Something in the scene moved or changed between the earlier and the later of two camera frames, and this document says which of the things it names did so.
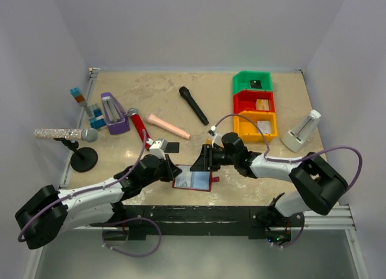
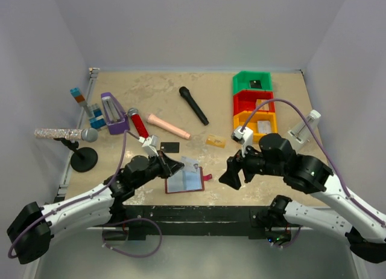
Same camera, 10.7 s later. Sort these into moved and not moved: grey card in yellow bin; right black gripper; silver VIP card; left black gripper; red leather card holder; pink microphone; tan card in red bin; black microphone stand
Moved: silver VIP card; right black gripper; red leather card holder
Not moved: tan card in red bin; black microphone stand; grey card in yellow bin; pink microphone; left black gripper
